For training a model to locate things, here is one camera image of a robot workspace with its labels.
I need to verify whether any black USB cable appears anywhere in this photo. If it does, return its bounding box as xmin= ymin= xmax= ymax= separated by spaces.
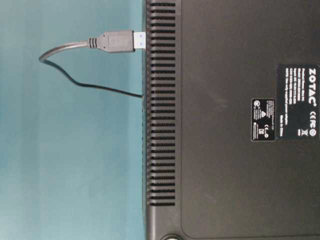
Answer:
xmin=38 ymin=29 xmax=147 ymax=99

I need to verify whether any black mini PC box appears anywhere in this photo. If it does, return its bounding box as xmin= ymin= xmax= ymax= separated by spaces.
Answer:
xmin=142 ymin=0 xmax=320 ymax=240

